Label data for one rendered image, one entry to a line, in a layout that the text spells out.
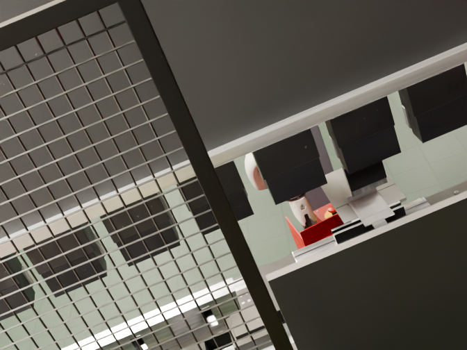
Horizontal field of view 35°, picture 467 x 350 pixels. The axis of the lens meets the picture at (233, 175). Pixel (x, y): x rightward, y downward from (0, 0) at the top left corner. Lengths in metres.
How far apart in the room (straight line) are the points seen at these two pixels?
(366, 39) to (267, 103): 0.24
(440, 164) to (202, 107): 2.55
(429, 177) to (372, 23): 2.38
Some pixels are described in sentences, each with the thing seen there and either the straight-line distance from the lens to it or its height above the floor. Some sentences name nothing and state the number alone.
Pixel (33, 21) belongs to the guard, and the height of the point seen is 1.99.
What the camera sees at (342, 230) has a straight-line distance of 1.98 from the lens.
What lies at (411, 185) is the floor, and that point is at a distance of 3.83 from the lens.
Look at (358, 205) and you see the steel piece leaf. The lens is 2.05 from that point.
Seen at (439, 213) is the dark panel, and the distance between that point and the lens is 1.40.
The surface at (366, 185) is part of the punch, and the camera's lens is 1.94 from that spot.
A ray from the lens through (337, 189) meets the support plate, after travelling 2.14.
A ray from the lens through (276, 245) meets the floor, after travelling 3.73.
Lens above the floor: 2.18
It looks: 29 degrees down
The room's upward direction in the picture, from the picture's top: 23 degrees counter-clockwise
